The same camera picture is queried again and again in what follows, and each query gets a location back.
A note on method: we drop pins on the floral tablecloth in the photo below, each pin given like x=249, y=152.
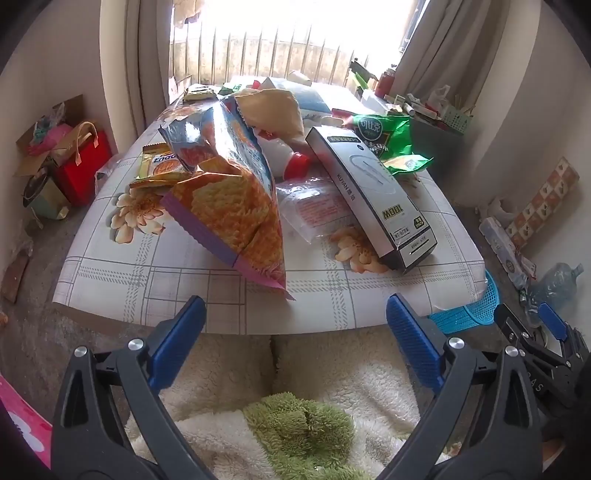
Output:
x=138, y=267

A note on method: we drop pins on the beige curtain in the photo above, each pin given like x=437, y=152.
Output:
x=147, y=69
x=443, y=37

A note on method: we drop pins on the yellow cookie packet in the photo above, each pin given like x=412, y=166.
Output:
x=159, y=161

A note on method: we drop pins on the teal gold gift box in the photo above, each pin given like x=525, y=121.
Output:
x=46, y=198

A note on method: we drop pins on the pink printed cloth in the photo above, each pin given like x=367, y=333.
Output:
x=18, y=415

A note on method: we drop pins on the patterned wallpaper roll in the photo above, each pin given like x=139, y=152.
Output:
x=545, y=203

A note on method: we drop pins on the clear pink printed packet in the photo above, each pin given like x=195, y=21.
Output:
x=318, y=207

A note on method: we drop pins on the crumpled white floor bag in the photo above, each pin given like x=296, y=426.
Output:
x=501, y=210

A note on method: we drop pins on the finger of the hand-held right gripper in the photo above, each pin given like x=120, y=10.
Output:
x=551, y=321
x=510, y=323

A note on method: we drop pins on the white plastic bag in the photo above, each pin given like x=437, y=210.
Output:
x=438, y=98

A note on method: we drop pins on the blue plastic basket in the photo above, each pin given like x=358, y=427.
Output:
x=471, y=314

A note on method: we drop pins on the green plush cloth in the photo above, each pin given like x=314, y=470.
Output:
x=295, y=424

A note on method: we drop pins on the toilet paper pack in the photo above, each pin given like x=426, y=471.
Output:
x=501, y=244

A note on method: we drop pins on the green plastic tray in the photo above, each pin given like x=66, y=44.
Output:
x=359, y=79

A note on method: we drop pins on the white bottle red cap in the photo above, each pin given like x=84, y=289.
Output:
x=286, y=154

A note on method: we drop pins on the small green yellow wrapper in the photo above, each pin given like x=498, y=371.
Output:
x=408, y=164

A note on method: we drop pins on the cardboard box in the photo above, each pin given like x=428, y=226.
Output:
x=74, y=105

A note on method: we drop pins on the red thermos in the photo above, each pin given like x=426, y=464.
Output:
x=385, y=83

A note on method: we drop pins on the dark grey cabinet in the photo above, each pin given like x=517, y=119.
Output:
x=434, y=143

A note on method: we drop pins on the beige torn bag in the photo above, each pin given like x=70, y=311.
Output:
x=272, y=113

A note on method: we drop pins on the bright green small packet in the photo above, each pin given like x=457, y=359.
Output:
x=233, y=87

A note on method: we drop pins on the hanging quilted garment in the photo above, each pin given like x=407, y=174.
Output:
x=187, y=11

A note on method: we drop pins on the red gift bag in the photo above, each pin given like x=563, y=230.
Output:
x=85, y=170

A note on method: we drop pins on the large orange chip bag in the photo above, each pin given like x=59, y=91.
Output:
x=231, y=207

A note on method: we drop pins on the white blue bag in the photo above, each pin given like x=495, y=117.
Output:
x=309, y=99

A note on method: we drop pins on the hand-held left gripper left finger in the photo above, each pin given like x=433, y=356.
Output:
x=180, y=341

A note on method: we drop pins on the metal window bars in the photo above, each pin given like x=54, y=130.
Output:
x=277, y=50

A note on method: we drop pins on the blue water jug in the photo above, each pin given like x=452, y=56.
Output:
x=558, y=281

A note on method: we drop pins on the yellow green small packet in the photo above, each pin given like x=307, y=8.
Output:
x=198, y=92

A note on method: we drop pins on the grey white long box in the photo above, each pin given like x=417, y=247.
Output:
x=369, y=189

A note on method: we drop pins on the green snack bag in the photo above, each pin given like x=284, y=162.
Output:
x=388, y=138

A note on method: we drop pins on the green plastic storage basket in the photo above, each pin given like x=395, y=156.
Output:
x=455, y=121

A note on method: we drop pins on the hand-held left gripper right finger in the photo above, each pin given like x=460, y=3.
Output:
x=415, y=341

